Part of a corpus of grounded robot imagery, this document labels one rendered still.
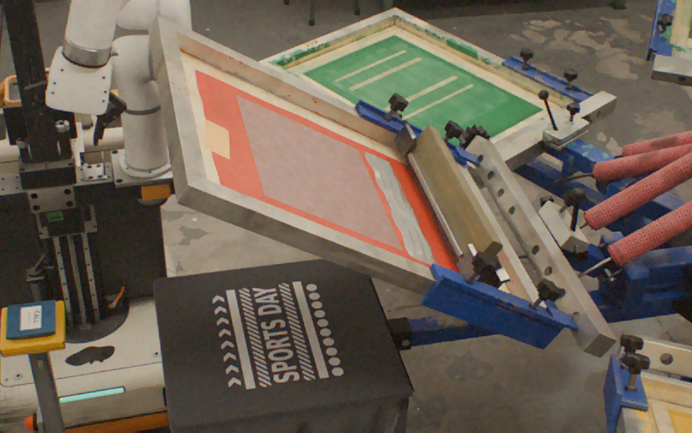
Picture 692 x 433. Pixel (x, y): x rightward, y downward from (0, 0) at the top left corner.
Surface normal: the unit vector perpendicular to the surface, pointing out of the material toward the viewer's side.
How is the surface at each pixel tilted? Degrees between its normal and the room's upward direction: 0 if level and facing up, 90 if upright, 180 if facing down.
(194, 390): 0
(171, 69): 32
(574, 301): 58
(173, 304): 0
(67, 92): 91
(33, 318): 0
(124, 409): 90
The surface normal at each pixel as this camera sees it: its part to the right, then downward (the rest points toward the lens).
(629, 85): 0.03, -0.79
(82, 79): 0.25, 0.61
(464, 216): -0.79, -0.35
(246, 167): 0.54, -0.73
